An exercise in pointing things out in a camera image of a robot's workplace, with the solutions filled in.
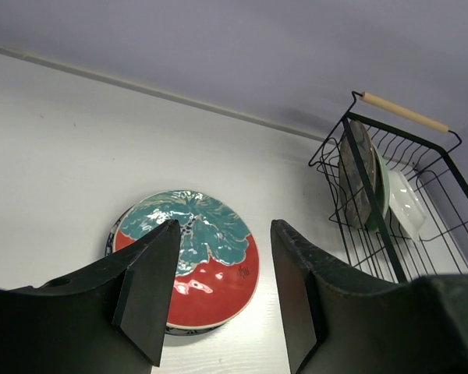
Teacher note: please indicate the red and teal plate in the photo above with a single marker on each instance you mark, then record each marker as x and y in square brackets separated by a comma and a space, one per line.
[218, 266]

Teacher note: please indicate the white bowl plate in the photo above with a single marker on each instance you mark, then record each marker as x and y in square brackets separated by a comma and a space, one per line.
[405, 205]

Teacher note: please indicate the blue floral plate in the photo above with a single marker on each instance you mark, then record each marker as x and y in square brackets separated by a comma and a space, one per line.
[169, 330]

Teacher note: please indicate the light green plate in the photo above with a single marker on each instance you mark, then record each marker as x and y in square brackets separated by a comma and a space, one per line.
[382, 185]

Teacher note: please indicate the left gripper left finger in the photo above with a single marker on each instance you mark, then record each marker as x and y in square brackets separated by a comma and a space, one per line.
[107, 317]

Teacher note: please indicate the black wire dish rack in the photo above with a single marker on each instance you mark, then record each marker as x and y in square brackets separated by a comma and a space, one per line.
[382, 248]

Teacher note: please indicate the grey stone plate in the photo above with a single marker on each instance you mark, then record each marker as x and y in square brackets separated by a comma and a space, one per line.
[354, 200]

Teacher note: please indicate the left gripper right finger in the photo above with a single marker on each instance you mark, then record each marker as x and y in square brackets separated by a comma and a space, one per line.
[338, 319]

